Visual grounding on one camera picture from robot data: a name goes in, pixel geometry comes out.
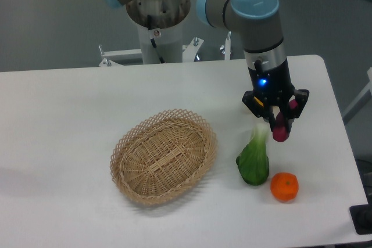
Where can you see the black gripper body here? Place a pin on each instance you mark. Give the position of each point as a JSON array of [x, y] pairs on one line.
[[272, 86]]

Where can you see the purple sweet potato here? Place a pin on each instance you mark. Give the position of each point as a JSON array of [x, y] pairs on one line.
[[280, 134]]

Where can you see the white metal base frame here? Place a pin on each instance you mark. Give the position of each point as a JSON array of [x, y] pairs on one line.
[[191, 53]]

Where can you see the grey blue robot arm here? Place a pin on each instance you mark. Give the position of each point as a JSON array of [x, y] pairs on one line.
[[256, 21]]

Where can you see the white frame at right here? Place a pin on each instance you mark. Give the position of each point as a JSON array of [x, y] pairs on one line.
[[361, 99]]

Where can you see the woven wicker basket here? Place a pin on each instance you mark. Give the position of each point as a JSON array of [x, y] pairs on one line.
[[163, 156]]

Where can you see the black device at table edge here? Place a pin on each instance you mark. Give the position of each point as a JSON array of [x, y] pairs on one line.
[[361, 218]]

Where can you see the green bok choy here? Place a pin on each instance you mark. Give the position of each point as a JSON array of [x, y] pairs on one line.
[[253, 162]]

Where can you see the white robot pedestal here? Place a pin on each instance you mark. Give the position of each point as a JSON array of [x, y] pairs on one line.
[[161, 45]]

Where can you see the orange tangerine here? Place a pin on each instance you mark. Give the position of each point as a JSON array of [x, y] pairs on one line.
[[284, 186]]

